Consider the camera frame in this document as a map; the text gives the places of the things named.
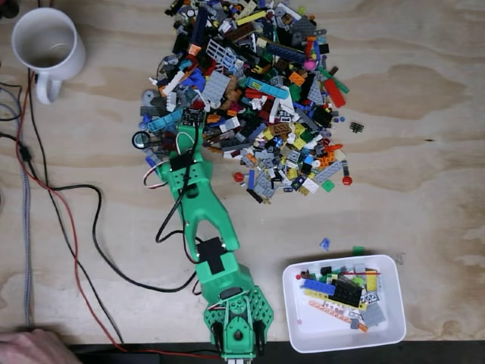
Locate dark grey Lego plate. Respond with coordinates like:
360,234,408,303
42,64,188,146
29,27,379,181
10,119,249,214
290,17,318,39

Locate blue Lego brick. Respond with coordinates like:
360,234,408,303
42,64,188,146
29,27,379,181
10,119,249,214
302,279,336,296

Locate grey braided cable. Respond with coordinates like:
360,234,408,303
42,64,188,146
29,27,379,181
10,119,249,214
0,89,37,329

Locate black object with red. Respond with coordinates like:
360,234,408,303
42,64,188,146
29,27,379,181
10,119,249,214
0,0,20,20

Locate black Lego wheel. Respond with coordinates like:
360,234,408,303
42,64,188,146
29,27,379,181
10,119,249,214
131,130,152,151

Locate light blue long Lego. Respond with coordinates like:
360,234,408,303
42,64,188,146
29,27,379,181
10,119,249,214
146,109,183,133

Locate dark blue long brick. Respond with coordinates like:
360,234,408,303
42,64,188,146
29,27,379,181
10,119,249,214
266,41,307,64

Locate grey wide Lego plate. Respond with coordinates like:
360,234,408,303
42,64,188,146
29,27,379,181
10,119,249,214
200,71,231,103

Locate white plastic bin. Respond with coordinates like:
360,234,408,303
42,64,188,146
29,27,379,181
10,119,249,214
282,254,408,354

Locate red long Lego brick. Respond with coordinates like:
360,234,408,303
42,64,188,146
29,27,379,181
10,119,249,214
322,77,348,109

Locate white ceramic mug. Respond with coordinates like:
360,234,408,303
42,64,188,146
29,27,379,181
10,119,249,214
11,7,86,105

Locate white striped servo wire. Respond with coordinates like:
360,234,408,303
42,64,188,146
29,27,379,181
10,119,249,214
143,130,180,190

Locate green long Lego plate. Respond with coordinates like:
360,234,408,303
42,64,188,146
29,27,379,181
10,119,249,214
318,67,350,95

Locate white lattice Lego fence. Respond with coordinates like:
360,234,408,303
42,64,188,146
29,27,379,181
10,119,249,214
205,39,236,73

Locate black wide Lego plate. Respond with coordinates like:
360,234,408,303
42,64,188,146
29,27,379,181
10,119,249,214
331,275,364,308

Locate grey studded Lego plate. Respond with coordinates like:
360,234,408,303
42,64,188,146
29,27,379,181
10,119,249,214
252,170,277,199

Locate grey long Lego plate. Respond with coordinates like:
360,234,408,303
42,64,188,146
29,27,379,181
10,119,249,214
313,159,343,185

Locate thick black looped cable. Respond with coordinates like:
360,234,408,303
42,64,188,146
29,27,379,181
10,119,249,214
0,130,199,295

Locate grey square Lego plate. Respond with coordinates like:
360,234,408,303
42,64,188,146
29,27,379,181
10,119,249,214
362,302,388,328

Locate cyan long Lego piece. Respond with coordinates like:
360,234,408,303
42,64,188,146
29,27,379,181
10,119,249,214
246,77,289,99

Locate person's hand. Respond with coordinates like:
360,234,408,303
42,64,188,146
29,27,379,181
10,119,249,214
0,328,81,364

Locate dark blue Lego beam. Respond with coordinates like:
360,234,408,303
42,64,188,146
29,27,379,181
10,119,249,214
190,6,209,46

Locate black camera circuit board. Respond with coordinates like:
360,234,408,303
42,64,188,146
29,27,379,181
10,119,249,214
180,108,207,129

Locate salmon Lego technic beam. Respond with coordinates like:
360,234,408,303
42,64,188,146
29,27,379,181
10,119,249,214
307,299,355,322

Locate red cable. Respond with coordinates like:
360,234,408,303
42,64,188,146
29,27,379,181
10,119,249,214
14,70,223,359

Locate grey wedge Lego plate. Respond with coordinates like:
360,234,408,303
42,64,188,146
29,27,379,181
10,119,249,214
306,80,325,106

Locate thin black cable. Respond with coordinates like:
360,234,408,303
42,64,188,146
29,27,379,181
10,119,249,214
0,82,23,122
28,67,126,346

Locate yellow long Lego plate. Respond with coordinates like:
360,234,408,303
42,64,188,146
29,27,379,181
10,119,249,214
236,10,268,27

